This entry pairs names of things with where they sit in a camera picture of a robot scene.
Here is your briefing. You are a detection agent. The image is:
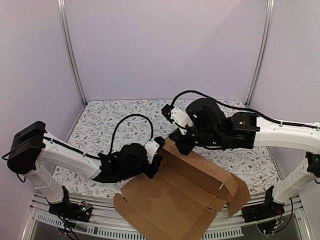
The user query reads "brown cardboard box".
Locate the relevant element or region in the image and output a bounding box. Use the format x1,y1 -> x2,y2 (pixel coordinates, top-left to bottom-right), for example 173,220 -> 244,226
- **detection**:
113,139 -> 251,240

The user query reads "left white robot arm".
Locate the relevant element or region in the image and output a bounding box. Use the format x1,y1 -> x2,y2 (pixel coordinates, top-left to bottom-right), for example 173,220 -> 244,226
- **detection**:
2,121 -> 165,217

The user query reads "floral patterned table mat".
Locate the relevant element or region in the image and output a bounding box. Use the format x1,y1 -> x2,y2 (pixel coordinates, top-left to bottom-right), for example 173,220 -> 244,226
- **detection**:
52,99 -> 280,199

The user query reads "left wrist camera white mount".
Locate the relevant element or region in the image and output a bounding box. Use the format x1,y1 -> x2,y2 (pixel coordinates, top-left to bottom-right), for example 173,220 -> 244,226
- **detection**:
144,136 -> 165,164

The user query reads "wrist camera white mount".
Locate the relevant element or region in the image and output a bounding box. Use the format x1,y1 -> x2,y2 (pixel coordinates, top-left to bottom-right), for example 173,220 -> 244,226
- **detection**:
144,136 -> 165,164
161,104 -> 194,135

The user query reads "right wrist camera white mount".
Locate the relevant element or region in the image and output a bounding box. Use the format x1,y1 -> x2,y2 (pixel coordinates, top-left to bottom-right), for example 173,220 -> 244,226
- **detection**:
161,104 -> 194,135

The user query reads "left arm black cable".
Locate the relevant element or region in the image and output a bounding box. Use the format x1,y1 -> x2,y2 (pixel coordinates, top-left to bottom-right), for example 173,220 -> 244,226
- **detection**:
108,113 -> 154,158

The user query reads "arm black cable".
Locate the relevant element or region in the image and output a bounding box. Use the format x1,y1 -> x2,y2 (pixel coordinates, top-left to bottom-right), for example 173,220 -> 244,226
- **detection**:
108,113 -> 154,158
169,89 -> 320,131

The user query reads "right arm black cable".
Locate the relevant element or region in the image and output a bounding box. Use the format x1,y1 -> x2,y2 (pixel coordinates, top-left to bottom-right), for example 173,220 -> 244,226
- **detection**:
169,89 -> 320,131

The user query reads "front aluminium rail base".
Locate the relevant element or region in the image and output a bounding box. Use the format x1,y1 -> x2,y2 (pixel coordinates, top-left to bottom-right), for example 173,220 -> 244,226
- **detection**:
20,193 -> 314,240

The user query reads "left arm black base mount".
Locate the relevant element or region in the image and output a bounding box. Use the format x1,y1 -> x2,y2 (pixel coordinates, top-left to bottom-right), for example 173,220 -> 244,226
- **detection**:
47,186 -> 93,223

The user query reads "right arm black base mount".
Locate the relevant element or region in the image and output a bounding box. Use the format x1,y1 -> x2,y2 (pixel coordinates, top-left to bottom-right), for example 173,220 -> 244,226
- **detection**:
241,186 -> 285,235

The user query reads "right aluminium frame post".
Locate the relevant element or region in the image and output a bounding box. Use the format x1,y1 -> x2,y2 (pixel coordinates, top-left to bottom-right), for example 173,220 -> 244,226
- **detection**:
245,0 -> 275,107

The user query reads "aluminium frame post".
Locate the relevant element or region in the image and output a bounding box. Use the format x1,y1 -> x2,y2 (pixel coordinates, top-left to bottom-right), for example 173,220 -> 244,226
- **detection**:
245,0 -> 275,107
57,0 -> 88,107

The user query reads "left aluminium frame post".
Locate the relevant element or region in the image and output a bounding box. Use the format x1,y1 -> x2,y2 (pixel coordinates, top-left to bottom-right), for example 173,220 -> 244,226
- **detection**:
57,0 -> 88,107

